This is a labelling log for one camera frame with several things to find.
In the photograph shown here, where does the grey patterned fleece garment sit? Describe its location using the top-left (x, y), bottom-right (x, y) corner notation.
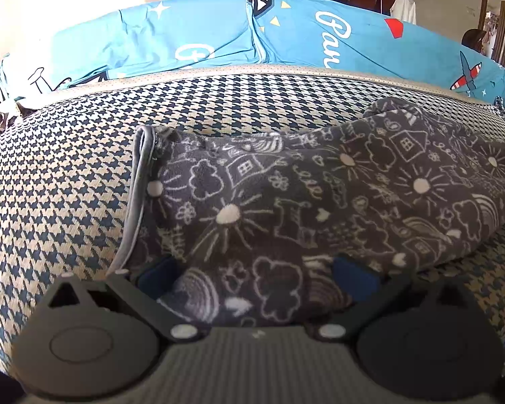
top-left (111, 98), bottom-right (505, 327)

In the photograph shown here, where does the white tablecloth table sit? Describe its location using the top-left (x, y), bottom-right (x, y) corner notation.
top-left (391, 0), bottom-right (417, 25)

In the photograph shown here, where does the houndstooth sofa cushion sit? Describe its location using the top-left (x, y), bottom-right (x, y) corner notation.
top-left (0, 65), bottom-right (505, 373)

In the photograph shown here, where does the blue cartoon print pillow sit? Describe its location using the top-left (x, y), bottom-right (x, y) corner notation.
top-left (0, 0), bottom-right (505, 102)

